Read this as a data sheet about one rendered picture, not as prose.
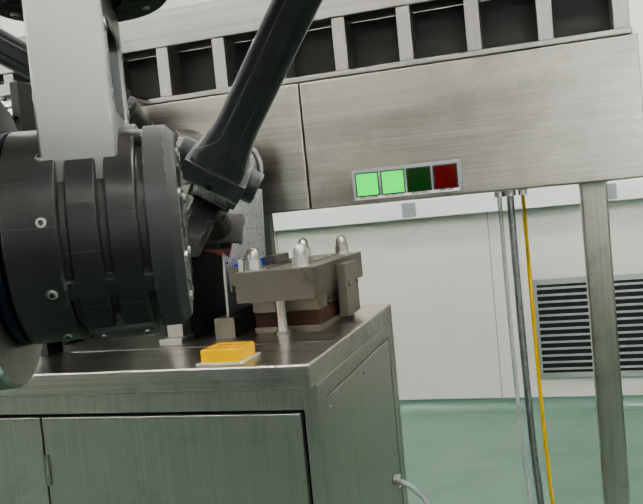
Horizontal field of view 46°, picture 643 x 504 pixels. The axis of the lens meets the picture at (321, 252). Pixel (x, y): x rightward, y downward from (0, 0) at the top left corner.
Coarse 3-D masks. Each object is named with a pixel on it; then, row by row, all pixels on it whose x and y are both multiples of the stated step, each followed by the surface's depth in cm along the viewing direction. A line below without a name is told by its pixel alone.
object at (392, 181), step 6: (384, 174) 173; (390, 174) 172; (396, 174) 172; (402, 174) 172; (384, 180) 173; (390, 180) 173; (396, 180) 172; (402, 180) 172; (384, 186) 173; (390, 186) 173; (396, 186) 172; (402, 186) 172; (384, 192) 173; (390, 192) 173; (396, 192) 172
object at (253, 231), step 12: (240, 204) 160; (252, 204) 167; (252, 216) 167; (252, 228) 167; (252, 240) 166; (264, 240) 174; (240, 252) 160; (264, 252) 173; (228, 264) 153; (228, 276) 153
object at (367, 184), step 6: (360, 174) 174; (366, 174) 174; (372, 174) 174; (360, 180) 175; (366, 180) 174; (372, 180) 174; (360, 186) 175; (366, 186) 174; (372, 186) 174; (360, 192) 175; (366, 192) 174; (372, 192) 174; (378, 192) 174
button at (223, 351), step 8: (216, 344) 129; (224, 344) 128; (232, 344) 127; (240, 344) 126; (248, 344) 127; (200, 352) 124; (208, 352) 124; (216, 352) 123; (224, 352) 123; (232, 352) 123; (240, 352) 123; (248, 352) 126; (208, 360) 124; (216, 360) 124; (224, 360) 123; (232, 360) 123; (240, 360) 123
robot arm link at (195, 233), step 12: (192, 204) 133; (204, 204) 134; (228, 204) 132; (192, 216) 132; (204, 216) 133; (216, 216) 134; (192, 228) 131; (204, 228) 132; (192, 240) 131; (204, 240) 134; (192, 252) 135
